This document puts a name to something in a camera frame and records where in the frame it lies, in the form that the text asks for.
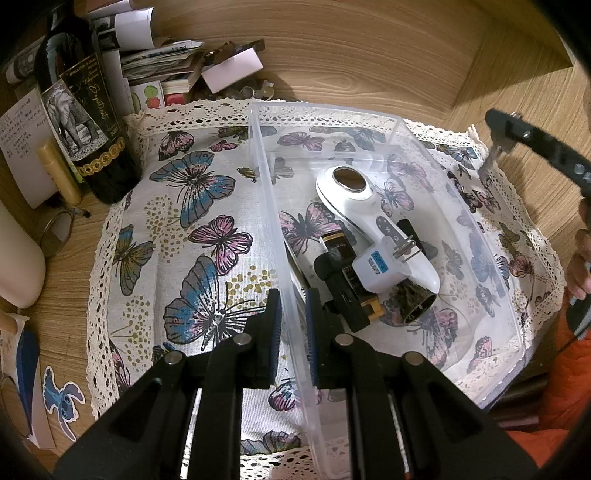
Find yellow lip balm tube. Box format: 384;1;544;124
36;138;82;206

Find white handheld massager device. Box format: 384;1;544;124
315;165;440;294

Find white power plug adapter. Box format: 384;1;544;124
353;236;417;294

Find cream ceramic mug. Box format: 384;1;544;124
0;204;46;311

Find clear plastic storage box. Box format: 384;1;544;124
249;102;536;479

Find black round cap object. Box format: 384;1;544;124
394;279;438;324

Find blue cartoon sticker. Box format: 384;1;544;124
42;366;86;442

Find person's right hand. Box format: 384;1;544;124
565;197;591;301

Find stack of books and papers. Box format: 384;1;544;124
86;1;205;116

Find orange sleeve forearm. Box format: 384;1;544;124
506;297;590;468

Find white handwritten note paper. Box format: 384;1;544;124
1;89;57;209

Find butterfly print lace cloth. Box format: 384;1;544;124
87;101;564;479

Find dark wine bottle elephant label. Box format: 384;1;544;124
34;1;141;204

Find eyeglasses on desk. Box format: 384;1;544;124
39;206;91;259

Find small pink white box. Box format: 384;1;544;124
201;48;263;94

